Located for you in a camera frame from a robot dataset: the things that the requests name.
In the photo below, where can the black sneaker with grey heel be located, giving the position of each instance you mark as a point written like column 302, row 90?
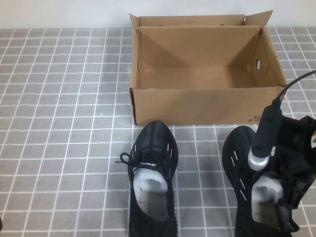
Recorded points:
column 237, row 148

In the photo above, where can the brown cardboard shoe box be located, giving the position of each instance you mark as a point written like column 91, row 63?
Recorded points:
column 197, row 106

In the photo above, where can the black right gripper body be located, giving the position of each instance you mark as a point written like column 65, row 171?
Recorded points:
column 296, row 140

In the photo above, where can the small black object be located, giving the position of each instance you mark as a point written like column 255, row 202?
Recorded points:
column 0, row 223

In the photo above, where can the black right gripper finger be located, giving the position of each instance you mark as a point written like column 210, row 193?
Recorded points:
column 303, row 190
column 287, row 182

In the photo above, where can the black sneaker with bow lace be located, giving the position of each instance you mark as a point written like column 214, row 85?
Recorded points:
column 155, row 138

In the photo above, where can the white foam shoe insert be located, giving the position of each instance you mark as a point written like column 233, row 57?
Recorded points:
column 148, row 176
column 265, row 191

